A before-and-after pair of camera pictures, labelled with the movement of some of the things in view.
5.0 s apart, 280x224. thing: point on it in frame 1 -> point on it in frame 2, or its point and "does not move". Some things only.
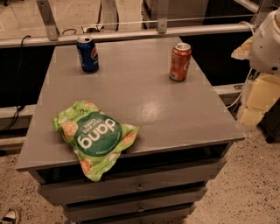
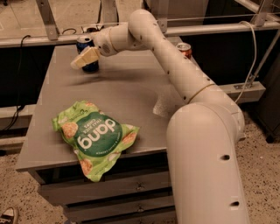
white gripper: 266,48 -> 101,41
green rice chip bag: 97,139 does not move
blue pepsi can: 87,52 does not move
